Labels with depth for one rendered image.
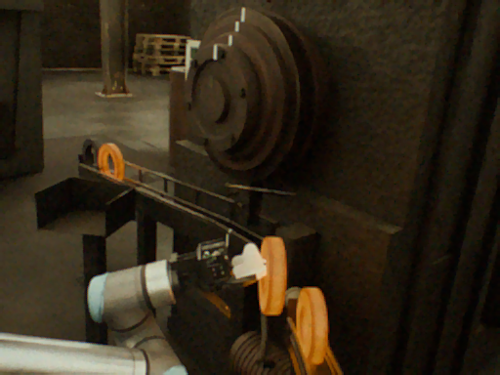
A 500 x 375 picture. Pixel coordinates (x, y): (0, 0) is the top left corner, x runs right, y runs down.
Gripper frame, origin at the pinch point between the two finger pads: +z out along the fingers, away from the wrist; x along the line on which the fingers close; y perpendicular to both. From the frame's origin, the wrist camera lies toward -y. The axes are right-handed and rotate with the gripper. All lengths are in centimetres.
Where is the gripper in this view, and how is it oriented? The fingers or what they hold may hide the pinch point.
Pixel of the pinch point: (271, 267)
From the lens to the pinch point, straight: 99.5
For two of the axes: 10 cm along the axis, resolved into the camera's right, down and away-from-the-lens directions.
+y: -2.1, -9.2, -3.3
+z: 9.7, -2.3, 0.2
